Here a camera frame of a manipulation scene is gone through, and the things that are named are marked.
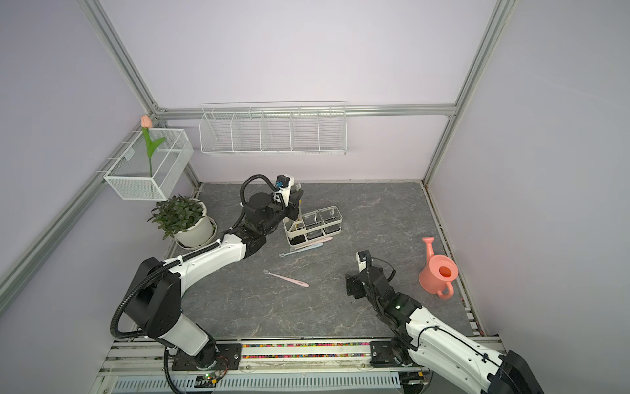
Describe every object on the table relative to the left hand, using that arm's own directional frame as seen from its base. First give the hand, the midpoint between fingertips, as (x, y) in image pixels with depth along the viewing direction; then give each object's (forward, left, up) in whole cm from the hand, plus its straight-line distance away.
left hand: (302, 191), depth 81 cm
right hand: (-21, -17, -20) cm, 33 cm away
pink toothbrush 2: (-19, +8, -27) cm, 34 cm away
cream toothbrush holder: (0, -7, -19) cm, 20 cm away
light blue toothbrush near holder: (-8, +10, -27) cm, 30 cm away
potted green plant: (-1, +42, -11) cm, 44 cm away
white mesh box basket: (+8, +57, +3) cm, 58 cm away
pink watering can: (-27, -42, -16) cm, 52 cm away
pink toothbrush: (-4, -3, -27) cm, 28 cm away
